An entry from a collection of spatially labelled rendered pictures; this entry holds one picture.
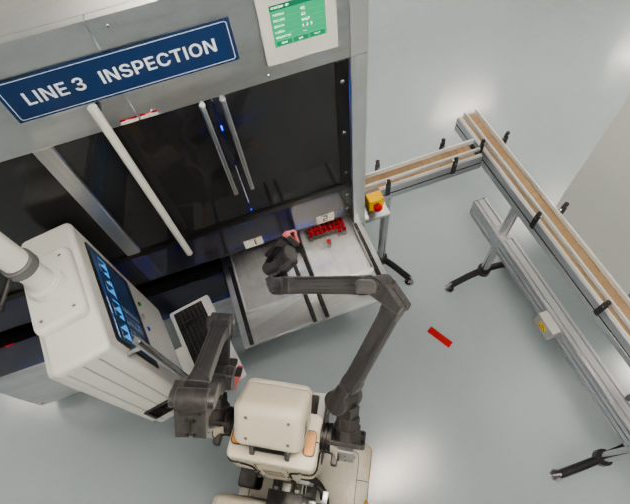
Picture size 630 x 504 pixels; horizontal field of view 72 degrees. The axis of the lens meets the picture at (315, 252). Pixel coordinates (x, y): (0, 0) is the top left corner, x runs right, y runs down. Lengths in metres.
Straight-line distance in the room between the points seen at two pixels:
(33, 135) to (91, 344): 0.59
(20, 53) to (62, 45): 0.09
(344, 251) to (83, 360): 1.19
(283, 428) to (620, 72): 4.18
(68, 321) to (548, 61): 4.25
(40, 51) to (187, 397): 0.88
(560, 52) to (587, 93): 0.55
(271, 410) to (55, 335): 0.64
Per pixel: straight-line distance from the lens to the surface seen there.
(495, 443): 2.77
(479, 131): 2.46
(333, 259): 2.03
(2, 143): 1.47
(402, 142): 3.70
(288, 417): 1.29
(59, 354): 1.40
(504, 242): 2.58
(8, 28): 1.34
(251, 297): 1.99
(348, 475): 2.37
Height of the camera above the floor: 2.65
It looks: 59 degrees down
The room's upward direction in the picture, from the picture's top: 10 degrees counter-clockwise
